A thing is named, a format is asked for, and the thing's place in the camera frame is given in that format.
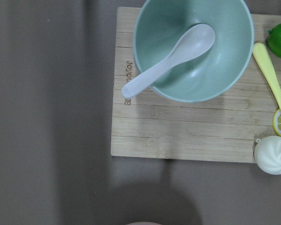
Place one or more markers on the white plastic spoon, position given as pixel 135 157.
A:
pixel 194 43

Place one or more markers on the bamboo cutting board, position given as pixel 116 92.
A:
pixel 221 129

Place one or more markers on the white garlic bulb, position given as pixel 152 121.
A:
pixel 267 154

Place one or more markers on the yellow plastic spoon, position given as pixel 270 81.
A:
pixel 264 62

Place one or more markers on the mint green bowl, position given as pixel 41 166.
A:
pixel 160 25

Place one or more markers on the lemon slice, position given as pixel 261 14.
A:
pixel 277 122

